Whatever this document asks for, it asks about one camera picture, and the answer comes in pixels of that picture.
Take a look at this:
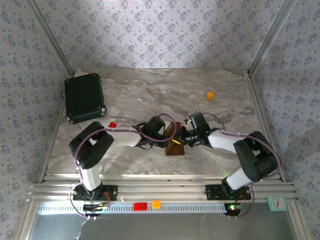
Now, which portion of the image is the brown square paper sheet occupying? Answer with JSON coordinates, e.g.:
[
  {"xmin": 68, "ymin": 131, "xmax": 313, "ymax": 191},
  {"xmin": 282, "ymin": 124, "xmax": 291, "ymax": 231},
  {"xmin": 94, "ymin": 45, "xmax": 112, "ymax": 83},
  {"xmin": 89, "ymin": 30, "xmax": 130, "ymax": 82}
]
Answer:
[{"xmin": 164, "ymin": 121, "xmax": 186, "ymax": 156}]

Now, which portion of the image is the red rectangular tag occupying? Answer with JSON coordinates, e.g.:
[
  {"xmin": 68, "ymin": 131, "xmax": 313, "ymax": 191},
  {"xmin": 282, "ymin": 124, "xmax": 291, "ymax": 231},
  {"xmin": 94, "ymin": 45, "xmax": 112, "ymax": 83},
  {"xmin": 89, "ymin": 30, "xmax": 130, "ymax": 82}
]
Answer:
[{"xmin": 132, "ymin": 202, "xmax": 148, "ymax": 212}]

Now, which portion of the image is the black right controller board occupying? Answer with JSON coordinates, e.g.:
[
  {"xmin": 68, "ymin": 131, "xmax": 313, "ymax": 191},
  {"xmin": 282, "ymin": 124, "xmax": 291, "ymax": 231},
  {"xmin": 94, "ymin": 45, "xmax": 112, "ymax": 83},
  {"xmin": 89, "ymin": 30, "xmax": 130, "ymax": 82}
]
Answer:
[{"xmin": 223, "ymin": 202, "xmax": 245, "ymax": 217}]

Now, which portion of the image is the black controller board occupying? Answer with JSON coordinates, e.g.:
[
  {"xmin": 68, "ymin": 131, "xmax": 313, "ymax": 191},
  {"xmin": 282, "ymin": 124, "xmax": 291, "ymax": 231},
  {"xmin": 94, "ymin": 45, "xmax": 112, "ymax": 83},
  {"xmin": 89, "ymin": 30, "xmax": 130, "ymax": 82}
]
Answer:
[
  {"xmin": 223, "ymin": 202, "xmax": 245, "ymax": 217},
  {"xmin": 83, "ymin": 203, "xmax": 111, "ymax": 217}
]

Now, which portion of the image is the black hard case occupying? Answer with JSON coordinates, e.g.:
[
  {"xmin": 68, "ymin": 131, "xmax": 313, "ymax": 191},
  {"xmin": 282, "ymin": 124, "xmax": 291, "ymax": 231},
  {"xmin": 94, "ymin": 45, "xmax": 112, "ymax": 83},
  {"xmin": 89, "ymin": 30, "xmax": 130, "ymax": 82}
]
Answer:
[{"xmin": 63, "ymin": 72, "xmax": 108, "ymax": 125}]

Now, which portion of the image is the black left controller board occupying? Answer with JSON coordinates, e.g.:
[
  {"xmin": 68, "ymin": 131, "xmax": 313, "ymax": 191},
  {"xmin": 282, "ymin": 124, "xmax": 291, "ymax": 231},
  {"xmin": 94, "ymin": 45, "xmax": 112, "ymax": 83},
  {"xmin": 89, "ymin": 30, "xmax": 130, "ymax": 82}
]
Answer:
[{"xmin": 83, "ymin": 203, "xmax": 111, "ymax": 217}]

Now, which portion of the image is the small teal clock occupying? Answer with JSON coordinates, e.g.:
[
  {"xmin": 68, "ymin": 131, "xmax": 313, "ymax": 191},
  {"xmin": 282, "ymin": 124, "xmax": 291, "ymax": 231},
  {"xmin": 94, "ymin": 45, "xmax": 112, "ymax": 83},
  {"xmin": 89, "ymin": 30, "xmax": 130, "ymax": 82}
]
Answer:
[{"xmin": 267, "ymin": 196, "xmax": 287, "ymax": 213}]

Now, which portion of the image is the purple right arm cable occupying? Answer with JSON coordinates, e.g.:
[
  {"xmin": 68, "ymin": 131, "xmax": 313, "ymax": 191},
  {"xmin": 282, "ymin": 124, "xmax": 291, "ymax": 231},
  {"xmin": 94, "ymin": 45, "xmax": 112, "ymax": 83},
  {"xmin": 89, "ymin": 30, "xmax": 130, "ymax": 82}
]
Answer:
[{"xmin": 201, "ymin": 112, "xmax": 282, "ymax": 218}]

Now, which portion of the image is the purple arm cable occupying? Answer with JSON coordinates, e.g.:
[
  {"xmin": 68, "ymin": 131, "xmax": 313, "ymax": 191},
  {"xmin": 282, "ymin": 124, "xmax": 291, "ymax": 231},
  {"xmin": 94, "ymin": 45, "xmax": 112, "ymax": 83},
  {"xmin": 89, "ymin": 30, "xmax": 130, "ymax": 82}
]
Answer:
[
  {"xmin": 69, "ymin": 113, "xmax": 178, "ymax": 221},
  {"xmin": 201, "ymin": 112, "xmax": 282, "ymax": 218}
]

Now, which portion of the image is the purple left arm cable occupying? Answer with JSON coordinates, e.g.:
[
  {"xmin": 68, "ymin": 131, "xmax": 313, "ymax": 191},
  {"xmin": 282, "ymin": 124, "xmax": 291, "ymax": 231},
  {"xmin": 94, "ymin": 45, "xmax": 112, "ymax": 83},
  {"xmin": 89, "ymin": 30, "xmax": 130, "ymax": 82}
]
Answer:
[{"xmin": 69, "ymin": 113, "xmax": 178, "ymax": 221}]

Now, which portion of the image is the aluminium rail frame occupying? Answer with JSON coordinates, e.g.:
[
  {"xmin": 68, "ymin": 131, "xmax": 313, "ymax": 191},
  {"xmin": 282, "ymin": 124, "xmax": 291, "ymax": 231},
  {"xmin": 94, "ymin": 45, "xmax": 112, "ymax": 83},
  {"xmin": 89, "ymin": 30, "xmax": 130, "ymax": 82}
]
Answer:
[{"xmin": 28, "ymin": 173, "xmax": 300, "ymax": 205}]

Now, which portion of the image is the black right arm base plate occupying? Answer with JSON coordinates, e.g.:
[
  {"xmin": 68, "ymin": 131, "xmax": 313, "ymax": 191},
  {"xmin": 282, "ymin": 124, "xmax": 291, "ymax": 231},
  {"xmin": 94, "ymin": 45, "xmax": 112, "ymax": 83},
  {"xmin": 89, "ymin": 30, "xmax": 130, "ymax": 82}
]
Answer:
[{"xmin": 205, "ymin": 184, "xmax": 252, "ymax": 201}]

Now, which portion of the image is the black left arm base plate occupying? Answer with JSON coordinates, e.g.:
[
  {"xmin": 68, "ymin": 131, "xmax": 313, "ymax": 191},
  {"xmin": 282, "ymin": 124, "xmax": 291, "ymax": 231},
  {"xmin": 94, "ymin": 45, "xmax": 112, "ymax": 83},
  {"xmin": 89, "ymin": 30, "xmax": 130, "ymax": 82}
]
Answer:
[{"xmin": 72, "ymin": 184, "xmax": 119, "ymax": 202}]

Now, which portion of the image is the grey slotted cable duct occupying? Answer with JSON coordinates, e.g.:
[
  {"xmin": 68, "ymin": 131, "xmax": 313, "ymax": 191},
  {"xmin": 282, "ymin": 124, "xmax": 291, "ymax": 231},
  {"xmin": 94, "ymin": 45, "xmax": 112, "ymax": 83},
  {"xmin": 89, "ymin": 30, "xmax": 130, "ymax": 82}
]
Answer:
[{"xmin": 37, "ymin": 202, "xmax": 227, "ymax": 215}]

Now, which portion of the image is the aluminium side rail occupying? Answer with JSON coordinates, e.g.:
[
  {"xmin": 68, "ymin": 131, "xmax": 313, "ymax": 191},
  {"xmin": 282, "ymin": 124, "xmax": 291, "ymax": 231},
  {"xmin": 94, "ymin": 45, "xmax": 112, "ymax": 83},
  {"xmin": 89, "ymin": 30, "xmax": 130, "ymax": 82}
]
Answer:
[
  {"xmin": 38, "ymin": 99, "xmax": 68, "ymax": 182},
  {"xmin": 246, "ymin": 71, "xmax": 286, "ymax": 182}
]

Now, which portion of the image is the aluminium corner post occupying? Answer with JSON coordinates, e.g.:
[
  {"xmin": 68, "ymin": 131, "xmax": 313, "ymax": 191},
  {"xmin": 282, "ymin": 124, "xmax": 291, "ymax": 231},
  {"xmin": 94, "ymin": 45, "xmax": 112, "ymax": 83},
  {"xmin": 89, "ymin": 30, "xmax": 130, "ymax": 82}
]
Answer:
[
  {"xmin": 26, "ymin": 0, "xmax": 75, "ymax": 77},
  {"xmin": 248, "ymin": 0, "xmax": 300, "ymax": 75}
]

